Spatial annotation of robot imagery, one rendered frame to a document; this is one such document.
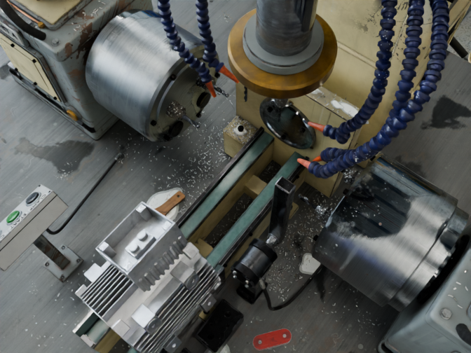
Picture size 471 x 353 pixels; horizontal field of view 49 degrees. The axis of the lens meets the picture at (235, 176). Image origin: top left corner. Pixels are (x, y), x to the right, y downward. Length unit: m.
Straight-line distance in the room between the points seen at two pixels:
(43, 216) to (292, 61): 0.57
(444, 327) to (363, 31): 0.55
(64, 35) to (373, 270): 0.78
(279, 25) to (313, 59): 0.09
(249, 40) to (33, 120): 0.83
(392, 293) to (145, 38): 0.69
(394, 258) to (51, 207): 0.65
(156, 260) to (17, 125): 0.74
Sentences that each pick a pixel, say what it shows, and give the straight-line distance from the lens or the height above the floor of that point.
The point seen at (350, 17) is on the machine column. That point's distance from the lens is 1.04.
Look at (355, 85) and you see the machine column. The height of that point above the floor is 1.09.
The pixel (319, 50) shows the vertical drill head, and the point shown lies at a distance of 0.85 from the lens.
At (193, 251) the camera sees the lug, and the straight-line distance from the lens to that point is 0.95.
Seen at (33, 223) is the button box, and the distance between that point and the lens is 1.07.
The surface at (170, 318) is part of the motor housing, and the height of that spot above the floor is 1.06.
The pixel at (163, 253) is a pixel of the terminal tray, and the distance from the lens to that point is 0.93.
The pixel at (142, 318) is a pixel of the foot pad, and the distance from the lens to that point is 0.93.
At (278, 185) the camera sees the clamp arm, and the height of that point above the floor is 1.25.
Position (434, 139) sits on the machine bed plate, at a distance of 1.48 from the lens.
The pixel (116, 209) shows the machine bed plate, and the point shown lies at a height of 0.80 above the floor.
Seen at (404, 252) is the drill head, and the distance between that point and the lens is 0.94.
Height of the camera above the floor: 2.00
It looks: 64 degrees down
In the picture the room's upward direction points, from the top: 1 degrees counter-clockwise
